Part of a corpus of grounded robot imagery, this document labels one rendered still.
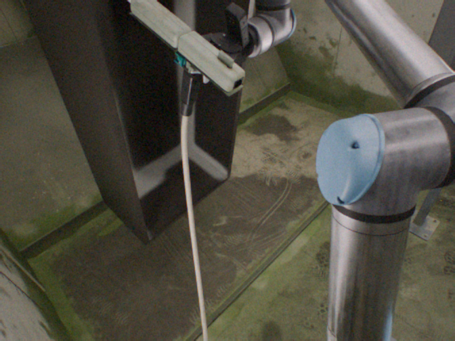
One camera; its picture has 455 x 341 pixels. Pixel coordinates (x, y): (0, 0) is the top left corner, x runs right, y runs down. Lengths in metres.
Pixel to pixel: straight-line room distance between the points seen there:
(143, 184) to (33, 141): 0.83
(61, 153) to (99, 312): 1.03
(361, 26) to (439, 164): 0.34
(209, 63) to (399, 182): 0.40
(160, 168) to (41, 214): 0.85
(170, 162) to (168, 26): 1.24
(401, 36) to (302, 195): 1.74
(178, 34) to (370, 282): 0.57
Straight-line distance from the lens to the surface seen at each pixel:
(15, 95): 2.34
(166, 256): 2.03
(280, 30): 0.89
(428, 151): 0.45
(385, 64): 0.63
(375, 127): 0.43
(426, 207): 2.23
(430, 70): 0.59
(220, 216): 2.15
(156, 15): 0.73
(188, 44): 0.67
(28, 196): 2.28
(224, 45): 0.76
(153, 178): 1.80
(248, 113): 2.96
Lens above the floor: 1.70
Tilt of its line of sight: 43 degrees down
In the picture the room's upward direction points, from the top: 6 degrees counter-clockwise
